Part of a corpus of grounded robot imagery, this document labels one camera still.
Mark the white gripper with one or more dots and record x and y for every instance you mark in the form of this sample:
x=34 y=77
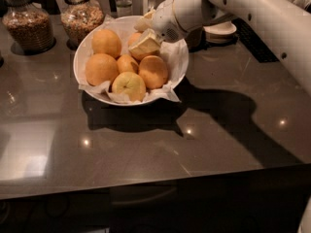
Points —
x=165 y=19

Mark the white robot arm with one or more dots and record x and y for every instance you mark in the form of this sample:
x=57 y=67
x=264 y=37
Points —
x=281 y=25

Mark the white bowl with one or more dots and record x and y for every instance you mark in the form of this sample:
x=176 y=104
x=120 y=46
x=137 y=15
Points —
x=181 y=62

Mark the small centre orange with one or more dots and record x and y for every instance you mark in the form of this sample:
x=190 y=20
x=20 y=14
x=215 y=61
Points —
x=127 y=63

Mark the front yellowish orange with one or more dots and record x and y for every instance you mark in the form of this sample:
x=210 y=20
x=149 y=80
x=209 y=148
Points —
x=130 y=84

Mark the small glass bottle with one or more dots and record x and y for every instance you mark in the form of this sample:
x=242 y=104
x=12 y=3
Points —
x=124 y=8

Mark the white paper liner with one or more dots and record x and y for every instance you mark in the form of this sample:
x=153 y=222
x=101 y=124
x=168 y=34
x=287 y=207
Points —
x=173 y=59

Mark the right glass cereal jar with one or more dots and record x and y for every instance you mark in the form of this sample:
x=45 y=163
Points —
x=79 y=18

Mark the black rubber mat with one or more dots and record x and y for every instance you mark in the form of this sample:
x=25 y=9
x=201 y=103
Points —
x=253 y=43

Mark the left glass granola jar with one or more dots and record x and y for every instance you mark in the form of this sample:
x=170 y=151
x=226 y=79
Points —
x=29 y=26

